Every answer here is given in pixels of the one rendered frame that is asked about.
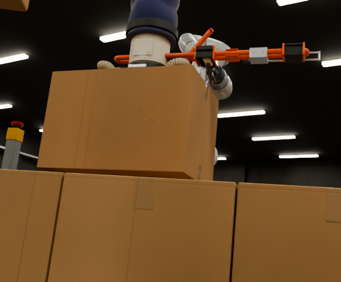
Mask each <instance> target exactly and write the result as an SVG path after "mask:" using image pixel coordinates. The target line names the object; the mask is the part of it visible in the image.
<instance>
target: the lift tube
mask: <svg viewBox="0 0 341 282"><path fill-rule="evenodd" d="M179 3H180V0H131V12H130V16H129V22H130V21H132V20H134V19H136V18H141V17H154V18H159V19H162V20H165V21H168V22H170V23H171V24H173V25H174V26H175V27H176V28H177V26H178V16H177V10H178V7H179ZM142 33H153V34H158V35H162V36H164V37H165V38H167V39H168V40H169V42H170V50H172V49H173V48H175V46H176V39H175V37H174V36H173V35H172V34H171V33H170V32H168V31H166V30H163V29H160V28H157V27H150V26H141V27H136V28H133V29H132V30H130V31H129V32H128V34H127V35H126V41H127V43H128V44H129V45H131V39H132V38H133V37H134V36H135V35H137V34H142Z"/></svg>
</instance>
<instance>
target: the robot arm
mask: <svg viewBox="0 0 341 282"><path fill-rule="evenodd" d="M200 38H202V36H199V35H192V34H190V33H185V34H182V35H181V37H180V38H179V42H178V45H179V48H180V50H181V52H183V53H188V52H189V51H190V50H191V49H192V48H193V47H194V45H195V44H196V43H197V42H198V41H199V39H200ZM206 45H212V46H213V45H215V46H216V49H217V51H226V49H230V48H229V47H228V46H227V45H226V44H225V43H223V42H221V41H218V40H215V39H212V38H210V37H208V38H207V40H206V41H205V42H204V43H203V44H202V46H206ZM203 61H204V62H205V65H206V67H198V66H197V64H196V62H192V65H193V66H194V67H195V68H196V70H197V71H198V73H199V74H200V73H201V75H200V76H201V77H202V78H203V80H204V81H205V83H206V84H207V85H208V87H209V88H210V90H211V91H212V93H213V94H214V95H215V97H216V98H217V100H223V99H226V98H228V97H229V96H230V95H231V93H232V90H233V85H232V82H231V79H230V78H229V76H228V75H227V74H226V72H225V70H224V69H223V68H222V67H223V66H225V65H227V64H228V63H229V62H228V61H227V60H218V66H217V67H214V66H213V63H212V61H211V58H203ZM212 66H213V67H212ZM217 159H218V153H217V149H216V148H215V159H214V165H215V164H216V162H217Z"/></svg>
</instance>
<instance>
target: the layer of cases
mask: <svg viewBox="0 0 341 282"><path fill-rule="evenodd" d="M0 282H341V188H333V187H314V186H294V185H275V184H255V183H245V182H240V183H238V185H237V184H236V183H235V182H225V181H205V180H186V179H175V178H156V177H136V176H116V175H97V174H86V173H62V172H48V171H28V170H8V169H0Z"/></svg>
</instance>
